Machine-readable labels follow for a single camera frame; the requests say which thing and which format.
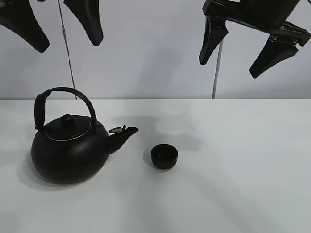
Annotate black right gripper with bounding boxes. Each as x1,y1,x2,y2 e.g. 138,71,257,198
199,0,311,79

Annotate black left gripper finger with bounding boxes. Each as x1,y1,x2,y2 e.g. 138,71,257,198
63,0,104,46
0,0,50,53

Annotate black round teapot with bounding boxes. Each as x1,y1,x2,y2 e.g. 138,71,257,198
31,87,138,184

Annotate small black teacup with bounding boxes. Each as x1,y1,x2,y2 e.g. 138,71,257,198
151,144,178,170

